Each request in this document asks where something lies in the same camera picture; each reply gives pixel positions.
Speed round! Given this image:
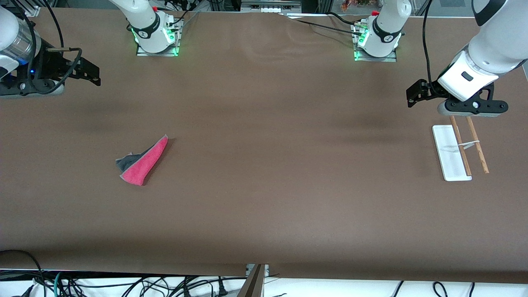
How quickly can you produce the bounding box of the pink and grey towel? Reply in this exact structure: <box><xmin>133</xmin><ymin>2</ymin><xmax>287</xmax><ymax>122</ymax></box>
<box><xmin>115</xmin><ymin>135</ymin><xmax>169</xmax><ymax>186</ymax></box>

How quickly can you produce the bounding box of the white rack base tray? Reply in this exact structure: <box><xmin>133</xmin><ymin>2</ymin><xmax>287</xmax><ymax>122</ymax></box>
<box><xmin>431</xmin><ymin>124</ymin><xmax>473</xmax><ymax>182</ymax></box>

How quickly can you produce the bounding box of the white flat sheet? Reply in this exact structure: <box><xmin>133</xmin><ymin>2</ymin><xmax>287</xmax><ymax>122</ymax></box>
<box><xmin>286</xmin><ymin>13</ymin><xmax>331</xmax><ymax>20</ymax></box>

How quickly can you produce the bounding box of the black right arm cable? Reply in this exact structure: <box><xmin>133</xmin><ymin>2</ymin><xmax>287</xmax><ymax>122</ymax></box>
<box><xmin>20</xmin><ymin>0</ymin><xmax>83</xmax><ymax>96</ymax></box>

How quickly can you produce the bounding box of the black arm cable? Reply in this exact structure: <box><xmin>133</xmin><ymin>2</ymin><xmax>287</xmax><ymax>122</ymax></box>
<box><xmin>421</xmin><ymin>0</ymin><xmax>434</xmax><ymax>85</ymax></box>
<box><xmin>20</xmin><ymin>0</ymin><xmax>83</xmax><ymax>96</ymax></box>

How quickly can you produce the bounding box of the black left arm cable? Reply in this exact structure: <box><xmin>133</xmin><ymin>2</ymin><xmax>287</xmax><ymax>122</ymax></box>
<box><xmin>421</xmin><ymin>0</ymin><xmax>434</xmax><ymax>85</ymax></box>

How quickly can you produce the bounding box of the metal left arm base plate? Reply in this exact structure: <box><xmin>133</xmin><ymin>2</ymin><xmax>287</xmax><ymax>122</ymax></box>
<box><xmin>352</xmin><ymin>23</ymin><xmax>398</xmax><ymax>63</ymax></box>

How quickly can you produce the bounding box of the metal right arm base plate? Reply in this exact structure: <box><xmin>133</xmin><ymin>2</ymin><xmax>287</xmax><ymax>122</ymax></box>
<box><xmin>136</xmin><ymin>19</ymin><xmax>181</xmax><ymax>57</ymax></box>

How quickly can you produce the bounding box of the black cable on table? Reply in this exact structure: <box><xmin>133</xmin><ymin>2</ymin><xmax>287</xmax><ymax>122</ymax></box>
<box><xmin>280</xmin><ymin>12</ymin><xmax>368</xmax><ymax>33</ymax></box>

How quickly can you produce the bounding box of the silver aluminium frame bar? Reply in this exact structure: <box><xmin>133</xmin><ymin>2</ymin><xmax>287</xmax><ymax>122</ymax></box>
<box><xmin>241</xmin><ymin>0</ymin><xmax>302</xmax><ymax>13</ymax></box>

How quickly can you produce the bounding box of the thick black floor cable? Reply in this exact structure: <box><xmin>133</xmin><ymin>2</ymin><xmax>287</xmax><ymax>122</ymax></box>
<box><xmin>0</xmin><ymin>249</ymin><xmax>45</xmax><ymax>297</ymax></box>

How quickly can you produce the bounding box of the brown table post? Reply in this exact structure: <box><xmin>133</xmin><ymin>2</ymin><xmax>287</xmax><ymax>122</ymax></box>
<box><xmin>238</xmin><ymin>264</ymin><xmax>265</xmax><ymax>297</ymax></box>

